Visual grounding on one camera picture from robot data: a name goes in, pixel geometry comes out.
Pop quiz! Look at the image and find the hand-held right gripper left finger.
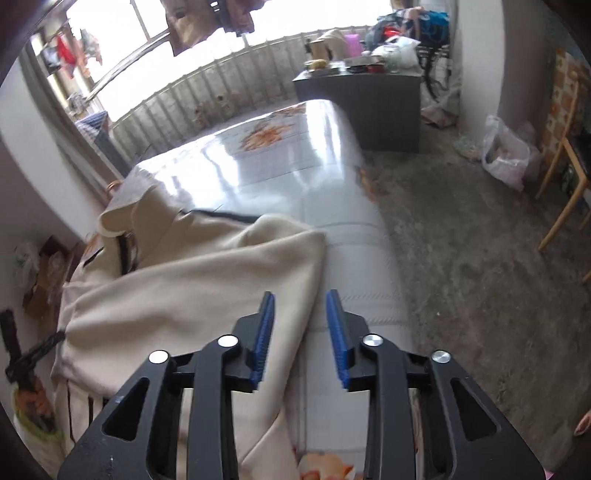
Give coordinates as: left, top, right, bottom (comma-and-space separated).
58, 291, 278, 480

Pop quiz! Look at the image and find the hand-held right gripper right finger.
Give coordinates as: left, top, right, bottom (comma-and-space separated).
325, 290, 546, 480

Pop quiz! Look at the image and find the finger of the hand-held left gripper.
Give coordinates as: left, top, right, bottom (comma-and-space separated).
0, 308, 26, 370
6, 330, 66, 381

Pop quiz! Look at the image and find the beige zip jacket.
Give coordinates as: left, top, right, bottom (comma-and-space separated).
51, 187, 328, 480

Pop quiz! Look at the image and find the pile of colourful clothes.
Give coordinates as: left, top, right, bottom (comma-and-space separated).
367, 9, 451, 47

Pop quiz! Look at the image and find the open cardboard box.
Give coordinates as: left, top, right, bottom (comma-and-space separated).
23, 235, 86, 319

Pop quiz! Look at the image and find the translucent plastic bag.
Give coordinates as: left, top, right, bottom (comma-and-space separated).
11, 242, 40, 287

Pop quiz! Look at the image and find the patterned glossy tablecloth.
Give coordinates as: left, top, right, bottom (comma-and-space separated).
104, 99, 419, 480

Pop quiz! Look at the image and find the blue dotted cloth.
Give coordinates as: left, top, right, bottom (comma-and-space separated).
74, 111, 114, 141

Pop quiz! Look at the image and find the grey cabinet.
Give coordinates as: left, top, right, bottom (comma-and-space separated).
293, 65, 423, 153

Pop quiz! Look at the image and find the wooden chair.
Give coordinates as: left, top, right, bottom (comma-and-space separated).
536, 69, 591, 252

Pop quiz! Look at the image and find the hanging red garment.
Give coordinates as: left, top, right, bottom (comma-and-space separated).
55, 34, 79, 77

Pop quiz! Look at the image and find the beige cloth bag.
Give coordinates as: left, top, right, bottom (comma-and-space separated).
308, 30, 347, 63

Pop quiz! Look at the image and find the crumpled white plastic bag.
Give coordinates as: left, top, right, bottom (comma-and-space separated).
372, 37, 422, 72

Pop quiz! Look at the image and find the hanging grey-green garment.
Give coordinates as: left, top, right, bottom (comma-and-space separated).
78, 28, 103, 65

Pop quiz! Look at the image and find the metal balcony railing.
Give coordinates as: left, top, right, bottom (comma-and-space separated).
69, 30, 324, 139

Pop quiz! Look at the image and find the orange floral panel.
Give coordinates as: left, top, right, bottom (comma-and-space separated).
541, 48, 580, 160

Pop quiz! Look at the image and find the hanging beige garment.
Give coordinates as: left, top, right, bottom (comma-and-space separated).
161, 0, 208, 56

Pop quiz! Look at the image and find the hanging dark garment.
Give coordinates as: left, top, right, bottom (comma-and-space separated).
208, 0, 257, 35

